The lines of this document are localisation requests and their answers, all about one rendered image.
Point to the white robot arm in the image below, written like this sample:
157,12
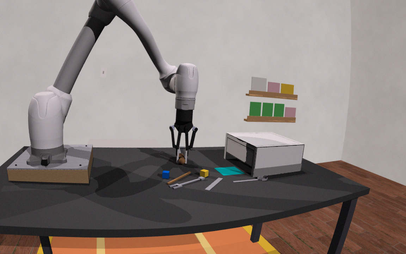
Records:
48,110

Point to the teal square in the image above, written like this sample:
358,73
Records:
229,171

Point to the white combination wrench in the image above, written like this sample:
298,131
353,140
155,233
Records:
180,185

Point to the blue cube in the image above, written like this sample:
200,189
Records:
165,174

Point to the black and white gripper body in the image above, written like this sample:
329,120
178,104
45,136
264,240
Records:
183,118

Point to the white flat bar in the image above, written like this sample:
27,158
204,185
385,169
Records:
213,184

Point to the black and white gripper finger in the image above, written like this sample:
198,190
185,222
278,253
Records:
187,142
178,140

